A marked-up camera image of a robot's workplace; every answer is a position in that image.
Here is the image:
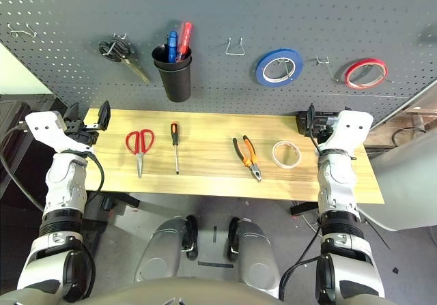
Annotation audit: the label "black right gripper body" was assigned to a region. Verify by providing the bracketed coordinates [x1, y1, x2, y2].
[313, 115, 339, 145]

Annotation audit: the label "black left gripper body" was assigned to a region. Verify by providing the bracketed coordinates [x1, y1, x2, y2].
[63, 112, 103, 145]

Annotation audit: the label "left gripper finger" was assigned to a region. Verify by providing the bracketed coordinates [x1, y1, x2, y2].
[64, 102, 81, 121]
[98, 100, 112, 131]

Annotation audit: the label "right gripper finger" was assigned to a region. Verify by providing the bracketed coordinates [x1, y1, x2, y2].
[306, 102, 317, 138]

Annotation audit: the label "red handled scissors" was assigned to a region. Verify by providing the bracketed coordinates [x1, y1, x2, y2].
[125, 128, 155, 179]

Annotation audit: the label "white tape roll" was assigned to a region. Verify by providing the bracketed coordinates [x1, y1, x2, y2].
[272, 140, 302, 170]

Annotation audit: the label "orange black screwdriver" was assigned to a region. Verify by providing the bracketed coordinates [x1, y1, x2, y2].
[169, 122, 181, 175]

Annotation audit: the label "orange black pliers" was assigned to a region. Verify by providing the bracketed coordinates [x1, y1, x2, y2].
[232, 134, 263, 183]

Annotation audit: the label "grey perforated pegboard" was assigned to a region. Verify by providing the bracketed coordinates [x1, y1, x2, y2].
[0, 0, 437, 128]

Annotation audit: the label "silver double peg hook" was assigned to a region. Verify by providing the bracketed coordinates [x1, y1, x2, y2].
[315, 55, 337, 83]

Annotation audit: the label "brown wooden side shelf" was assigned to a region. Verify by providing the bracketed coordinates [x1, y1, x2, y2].
[363, 110, 437, 149]

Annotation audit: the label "black ribbed equipment case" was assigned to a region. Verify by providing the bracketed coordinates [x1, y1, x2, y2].
[0, 93, 57, 197]

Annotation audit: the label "silver blue tape hook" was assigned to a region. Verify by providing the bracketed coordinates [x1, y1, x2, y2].
[275, 56, 296, 79]

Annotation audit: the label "blue tape roll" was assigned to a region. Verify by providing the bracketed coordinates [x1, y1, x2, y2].
[255, 48, 305, 88]

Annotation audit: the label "red tape roll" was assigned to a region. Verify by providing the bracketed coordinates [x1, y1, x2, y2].
[343, 57, 389, 91]

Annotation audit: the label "black plastic cup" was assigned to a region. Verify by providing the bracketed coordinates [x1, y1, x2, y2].
[152, 44, 193, 68]
[153, 57, 194, 104]

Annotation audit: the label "black table foot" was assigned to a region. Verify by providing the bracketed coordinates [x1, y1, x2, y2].
[290, 201, 320, 216]
[102, 192, 141, 212]

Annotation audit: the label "silver scissors peg hook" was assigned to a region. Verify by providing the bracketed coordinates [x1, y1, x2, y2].
[108, 31, 128, 57]

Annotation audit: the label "grey rounded furniture panel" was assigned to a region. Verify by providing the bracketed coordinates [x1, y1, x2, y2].
[370, 106, 437, 233]

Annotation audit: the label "blue pen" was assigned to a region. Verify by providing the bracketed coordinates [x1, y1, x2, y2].
[166, 31, 180, 63]

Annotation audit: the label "silver right robot leg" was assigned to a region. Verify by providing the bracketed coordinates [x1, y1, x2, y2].
[227, 217, 281, 299]

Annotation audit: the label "silver robot leg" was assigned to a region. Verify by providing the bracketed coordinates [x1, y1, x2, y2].
[135, 214, 199, 284]
[227, 217, 281, 299]

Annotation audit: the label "silver left robot leg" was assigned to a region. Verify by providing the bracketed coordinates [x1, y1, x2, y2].
[135, 214, 199, 284]

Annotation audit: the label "long black floor tape strip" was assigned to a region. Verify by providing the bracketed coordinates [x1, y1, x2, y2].
[197, 260, 236, 269]

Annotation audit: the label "olive robot torso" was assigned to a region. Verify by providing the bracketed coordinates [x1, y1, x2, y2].
[73, 276, 284, 305]

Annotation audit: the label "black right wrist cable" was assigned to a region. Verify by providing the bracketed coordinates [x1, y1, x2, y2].
[309, 132, 324, 158]

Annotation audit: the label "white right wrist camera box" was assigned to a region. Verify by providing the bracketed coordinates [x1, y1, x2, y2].
[322, 109, 374, 151]

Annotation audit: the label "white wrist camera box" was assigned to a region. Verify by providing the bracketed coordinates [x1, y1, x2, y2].
[322, 109, 374, 151]
[24, 111, 95, 154]

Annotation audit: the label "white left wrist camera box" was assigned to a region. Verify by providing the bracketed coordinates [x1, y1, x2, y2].
[24, 111, 95, 154]

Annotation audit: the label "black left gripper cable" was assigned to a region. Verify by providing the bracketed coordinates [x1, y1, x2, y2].
[83, 151, 105, 205]

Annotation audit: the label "black handled scissors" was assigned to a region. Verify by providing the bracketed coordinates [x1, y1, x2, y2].
[98, 33, 153, 85]

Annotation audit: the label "thin black cable loop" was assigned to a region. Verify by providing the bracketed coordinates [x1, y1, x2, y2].
[391, 127, 427, 147]

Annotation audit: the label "black left camera cable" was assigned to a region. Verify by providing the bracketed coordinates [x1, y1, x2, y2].
[0, 122, 44, 214]

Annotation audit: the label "grey floor cable bundle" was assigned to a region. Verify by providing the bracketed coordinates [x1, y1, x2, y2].
[295, 201, 324, 233]

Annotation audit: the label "bent wire peg hook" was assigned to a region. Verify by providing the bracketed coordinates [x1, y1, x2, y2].
[7, 23, 38, 40]

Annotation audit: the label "wire pliers holder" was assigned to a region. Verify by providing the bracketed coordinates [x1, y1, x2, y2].
[225, 37, 246, 56]

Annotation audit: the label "red handled screwdriver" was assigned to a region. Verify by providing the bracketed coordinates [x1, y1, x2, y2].
[174, 20, 194, 63]

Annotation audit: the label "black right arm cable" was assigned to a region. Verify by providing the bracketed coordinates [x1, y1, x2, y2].
[278, 224, 324, 301]

